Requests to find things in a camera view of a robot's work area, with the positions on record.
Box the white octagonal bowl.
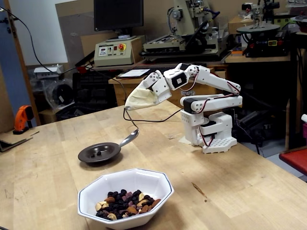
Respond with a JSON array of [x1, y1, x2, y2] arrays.
[[77, 168, 175, 230]]

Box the long thin black cable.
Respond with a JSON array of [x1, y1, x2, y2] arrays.
[[0, 6, 182, 123]]

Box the red chair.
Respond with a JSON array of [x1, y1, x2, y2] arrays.
[[279, 146, 307, 178]]

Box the orange black clamp tool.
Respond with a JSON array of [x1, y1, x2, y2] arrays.
[[12, 105, 35, 135]]

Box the black plastic crate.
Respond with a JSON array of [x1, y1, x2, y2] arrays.
[[72, 71, 118, 113]]

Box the flat cardboard sheets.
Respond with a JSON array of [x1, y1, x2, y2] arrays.
[[0, 130, 40, 153]]

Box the black scroll saw machine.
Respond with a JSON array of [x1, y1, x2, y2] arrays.
[[236, 0, 292, 58]]

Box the trail mix nuts and raisins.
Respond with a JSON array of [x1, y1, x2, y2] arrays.
[[95, 189, 162, 220]]

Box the brown cardboard box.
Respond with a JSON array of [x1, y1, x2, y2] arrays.
[[227, 15, 255, 35]]

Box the black computer monitor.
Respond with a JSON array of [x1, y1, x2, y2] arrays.
[[93, 0, 144, 32]]

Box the tablet with white screen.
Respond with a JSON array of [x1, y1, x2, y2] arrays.
[[116, 69, 151, 80]]

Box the wooden door post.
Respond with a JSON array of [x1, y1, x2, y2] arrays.
[[6, 0, 41, 127]]

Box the black keyboard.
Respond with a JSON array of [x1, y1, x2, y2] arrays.
[[141, 67, 179, 75]]

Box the bent metal spoon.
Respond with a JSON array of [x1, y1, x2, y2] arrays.
[[123, 107, 140, 148]]

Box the beige masking tape wrap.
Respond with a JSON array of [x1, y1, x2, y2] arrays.
[[124, 87, 159, 111]]

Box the blue door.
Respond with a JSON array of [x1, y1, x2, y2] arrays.
[[0, 11, 32, 134]]

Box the small white box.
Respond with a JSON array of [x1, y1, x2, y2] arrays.
[[33, 64, 65, 79]]

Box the wooden workbench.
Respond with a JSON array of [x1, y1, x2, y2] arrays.
[[108, 64, 228, 108]]

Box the beige cnc milling machine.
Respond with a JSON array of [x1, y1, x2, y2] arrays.
[[140, 0, 232, 63]]

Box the brown cardboard panel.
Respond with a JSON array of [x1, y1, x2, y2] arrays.
[[55, 0, 96, 67]]

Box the wooden side table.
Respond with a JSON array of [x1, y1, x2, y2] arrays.
[[224, 53, 292, 64]]

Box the brown plate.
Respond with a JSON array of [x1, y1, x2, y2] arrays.
[[78, 142, 122, 164]]

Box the beige control box red button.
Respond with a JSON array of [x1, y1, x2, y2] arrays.
[[94, 36, 135, 68]]

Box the clear bag with black spool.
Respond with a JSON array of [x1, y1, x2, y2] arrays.
[[40, 78, 75, 111]]

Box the grey monitor stand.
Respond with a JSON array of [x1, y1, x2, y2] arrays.
[[105, 26, 138, 41]]

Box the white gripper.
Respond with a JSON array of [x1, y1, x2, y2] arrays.
[[141, 70, 173, 104]]

